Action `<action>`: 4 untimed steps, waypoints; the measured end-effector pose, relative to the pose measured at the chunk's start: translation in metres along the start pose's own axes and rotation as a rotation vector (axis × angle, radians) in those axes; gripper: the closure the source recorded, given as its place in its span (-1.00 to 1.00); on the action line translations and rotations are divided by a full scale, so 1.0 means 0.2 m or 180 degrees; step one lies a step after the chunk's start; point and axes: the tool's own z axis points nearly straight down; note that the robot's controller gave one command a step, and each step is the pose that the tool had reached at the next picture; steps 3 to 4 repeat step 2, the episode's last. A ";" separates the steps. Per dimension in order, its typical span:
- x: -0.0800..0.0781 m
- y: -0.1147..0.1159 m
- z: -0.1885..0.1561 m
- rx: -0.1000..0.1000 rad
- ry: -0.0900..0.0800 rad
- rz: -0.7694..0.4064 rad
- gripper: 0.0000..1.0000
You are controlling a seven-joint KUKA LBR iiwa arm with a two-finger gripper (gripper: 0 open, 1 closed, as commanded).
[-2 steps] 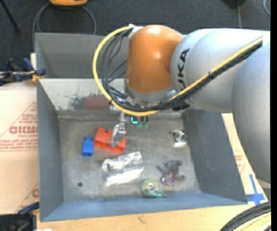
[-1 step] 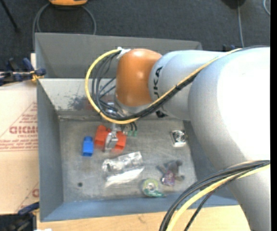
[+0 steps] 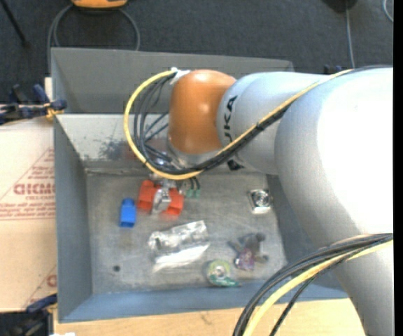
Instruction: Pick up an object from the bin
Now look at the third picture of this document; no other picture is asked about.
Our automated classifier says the purple and grey toy figure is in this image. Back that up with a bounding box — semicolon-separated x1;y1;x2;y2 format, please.
227;232;270;271

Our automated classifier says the clear plastic packet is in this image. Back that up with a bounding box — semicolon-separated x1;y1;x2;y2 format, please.
147;220;211;273

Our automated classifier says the silver square metal piece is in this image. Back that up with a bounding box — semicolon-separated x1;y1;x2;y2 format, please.
248;188;272;216

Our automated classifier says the brown cardboard board red print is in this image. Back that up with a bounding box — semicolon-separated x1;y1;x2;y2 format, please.
0;104;59;315

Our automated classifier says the blue toy block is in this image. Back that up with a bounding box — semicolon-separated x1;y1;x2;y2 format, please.
118;197;137;229

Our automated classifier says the grey metal bin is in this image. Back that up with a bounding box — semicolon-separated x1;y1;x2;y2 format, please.
50;47;350;323

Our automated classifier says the green tape dispenser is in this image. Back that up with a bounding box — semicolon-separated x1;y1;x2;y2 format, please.
205;259;241;288

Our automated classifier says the orange toy block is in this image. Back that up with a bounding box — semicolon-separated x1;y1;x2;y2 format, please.
136;179;185;217

